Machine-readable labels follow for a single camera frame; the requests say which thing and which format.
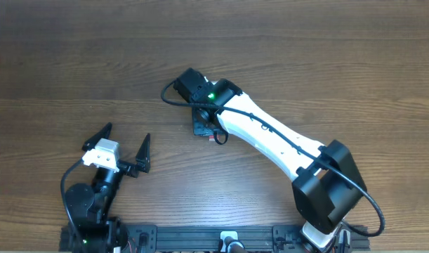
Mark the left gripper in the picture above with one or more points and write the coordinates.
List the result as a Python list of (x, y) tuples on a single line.
[(128, 168)]

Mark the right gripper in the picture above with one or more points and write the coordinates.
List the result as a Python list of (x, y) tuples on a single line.
[(200, 128)]

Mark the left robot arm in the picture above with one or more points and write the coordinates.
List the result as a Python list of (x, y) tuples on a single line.
[(80, 204)]

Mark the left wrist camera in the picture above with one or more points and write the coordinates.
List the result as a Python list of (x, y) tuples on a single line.
[(102, 154)]

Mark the mounting rail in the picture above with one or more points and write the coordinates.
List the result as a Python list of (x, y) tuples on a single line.
[(189, 239)]

